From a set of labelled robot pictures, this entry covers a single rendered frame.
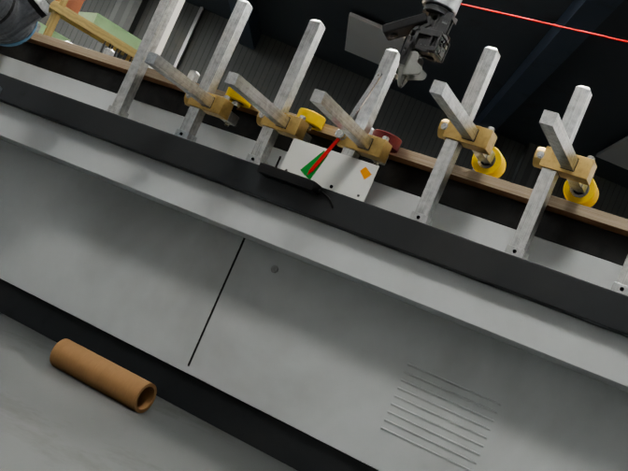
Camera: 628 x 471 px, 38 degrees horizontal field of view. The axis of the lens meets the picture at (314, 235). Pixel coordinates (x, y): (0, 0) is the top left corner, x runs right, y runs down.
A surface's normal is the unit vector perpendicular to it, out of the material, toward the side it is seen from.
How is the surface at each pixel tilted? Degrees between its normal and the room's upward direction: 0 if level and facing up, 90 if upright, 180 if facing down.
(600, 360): 90
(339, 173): 90
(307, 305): 90
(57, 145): 90
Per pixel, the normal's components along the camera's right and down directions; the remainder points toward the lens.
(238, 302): -0.40, -0.25
